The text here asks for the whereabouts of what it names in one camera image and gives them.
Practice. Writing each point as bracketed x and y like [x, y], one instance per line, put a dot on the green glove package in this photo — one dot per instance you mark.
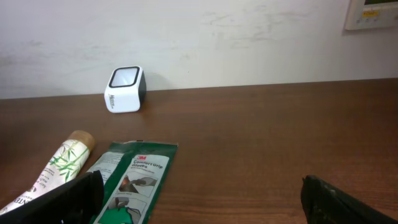
[133, 174]

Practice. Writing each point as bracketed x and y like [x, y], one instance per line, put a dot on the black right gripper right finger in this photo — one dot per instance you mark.
[324, 203]

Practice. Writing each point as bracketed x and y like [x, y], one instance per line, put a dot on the white barcode scanner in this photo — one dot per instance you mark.
[126, 90]

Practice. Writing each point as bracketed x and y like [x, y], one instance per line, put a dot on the wall control panel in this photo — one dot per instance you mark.
[371, 14]

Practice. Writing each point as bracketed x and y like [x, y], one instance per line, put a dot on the white tube with cork cap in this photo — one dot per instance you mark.
[63, 167]

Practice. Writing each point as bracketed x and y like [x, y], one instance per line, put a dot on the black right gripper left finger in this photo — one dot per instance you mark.
[77, 201]

